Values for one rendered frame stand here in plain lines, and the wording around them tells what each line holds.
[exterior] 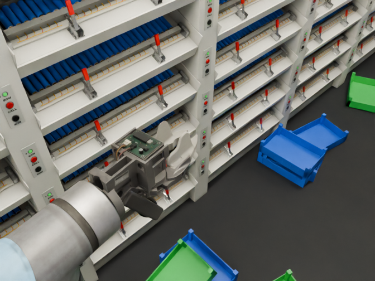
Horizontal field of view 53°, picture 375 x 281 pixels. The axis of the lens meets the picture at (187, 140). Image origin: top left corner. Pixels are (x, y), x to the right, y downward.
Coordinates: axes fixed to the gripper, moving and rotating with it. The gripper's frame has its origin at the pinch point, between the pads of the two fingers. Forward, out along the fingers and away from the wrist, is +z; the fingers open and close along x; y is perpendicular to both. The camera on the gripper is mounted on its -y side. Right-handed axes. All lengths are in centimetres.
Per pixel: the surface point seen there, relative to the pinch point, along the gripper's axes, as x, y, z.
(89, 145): 52, -38, 12
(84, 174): 58, -54, 10
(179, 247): 32, -102, 31
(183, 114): 50, -52, 57
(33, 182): 52, -37, -9
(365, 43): 27, -89, 239
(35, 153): 50, -27, -6
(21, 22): 57, 6, 5
